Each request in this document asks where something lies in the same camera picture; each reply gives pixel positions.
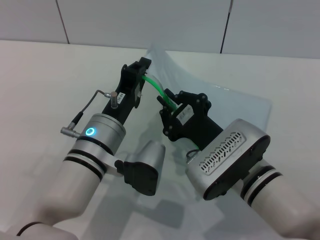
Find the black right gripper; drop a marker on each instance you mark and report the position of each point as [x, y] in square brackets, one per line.
[197, 127]

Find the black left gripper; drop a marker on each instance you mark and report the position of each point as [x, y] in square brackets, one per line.
[127, 100]

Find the clear green-zip document bag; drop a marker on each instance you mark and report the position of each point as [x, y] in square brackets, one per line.
[225, 105]

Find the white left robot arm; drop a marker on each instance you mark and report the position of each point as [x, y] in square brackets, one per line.
[70, 190]

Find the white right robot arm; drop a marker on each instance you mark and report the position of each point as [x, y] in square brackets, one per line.
[282, 207]

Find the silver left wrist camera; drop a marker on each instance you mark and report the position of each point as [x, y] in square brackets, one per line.
[142, 175]

